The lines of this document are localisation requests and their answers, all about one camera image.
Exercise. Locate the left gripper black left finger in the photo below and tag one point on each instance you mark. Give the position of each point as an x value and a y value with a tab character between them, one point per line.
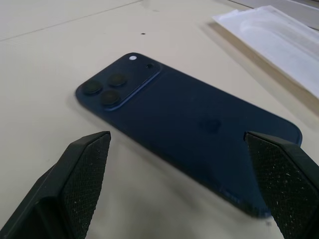
74	179

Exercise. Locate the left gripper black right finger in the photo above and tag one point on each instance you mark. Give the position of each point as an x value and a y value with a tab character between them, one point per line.
286	179

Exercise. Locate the dark blue smartphone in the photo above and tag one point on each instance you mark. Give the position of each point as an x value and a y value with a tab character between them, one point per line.
174	107

